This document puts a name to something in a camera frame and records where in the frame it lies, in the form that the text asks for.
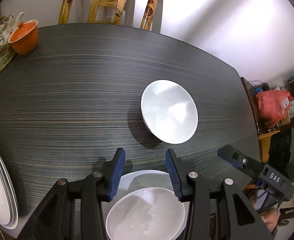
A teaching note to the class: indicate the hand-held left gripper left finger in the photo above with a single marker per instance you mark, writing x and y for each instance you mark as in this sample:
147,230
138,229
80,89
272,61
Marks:
117,175

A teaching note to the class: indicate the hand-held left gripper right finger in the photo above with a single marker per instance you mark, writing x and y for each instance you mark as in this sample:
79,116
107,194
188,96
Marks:
174,177

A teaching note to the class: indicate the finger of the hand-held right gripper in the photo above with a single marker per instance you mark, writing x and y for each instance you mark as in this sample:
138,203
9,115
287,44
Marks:
242,161

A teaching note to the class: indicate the large pale blue bowl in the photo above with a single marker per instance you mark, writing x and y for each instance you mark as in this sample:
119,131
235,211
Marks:
142,180

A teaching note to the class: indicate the medium white floral bowl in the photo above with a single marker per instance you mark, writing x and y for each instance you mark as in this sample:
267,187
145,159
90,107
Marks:
144,217

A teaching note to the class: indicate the small pink patterned bowl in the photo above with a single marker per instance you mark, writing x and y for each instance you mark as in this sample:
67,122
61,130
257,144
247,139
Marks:
169,110

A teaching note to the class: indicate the white plate big pink peony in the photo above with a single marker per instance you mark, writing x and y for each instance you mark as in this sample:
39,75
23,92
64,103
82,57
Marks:
16,216

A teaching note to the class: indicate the person's right hand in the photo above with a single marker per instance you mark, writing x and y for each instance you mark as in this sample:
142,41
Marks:
271,218

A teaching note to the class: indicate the yellow wooden box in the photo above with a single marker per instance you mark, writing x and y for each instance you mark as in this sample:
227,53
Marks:
266,145

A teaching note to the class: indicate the red plastic bag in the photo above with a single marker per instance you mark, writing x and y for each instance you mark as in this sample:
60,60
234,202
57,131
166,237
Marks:
272,105

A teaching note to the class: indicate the dark wooden side cabinet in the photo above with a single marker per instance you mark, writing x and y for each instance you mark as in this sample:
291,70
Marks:
249,97

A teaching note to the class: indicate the orange lidded cup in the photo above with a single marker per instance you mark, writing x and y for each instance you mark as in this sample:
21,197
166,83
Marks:
24,40

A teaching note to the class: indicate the wooden chair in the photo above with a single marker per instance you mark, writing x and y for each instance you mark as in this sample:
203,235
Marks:
107,2

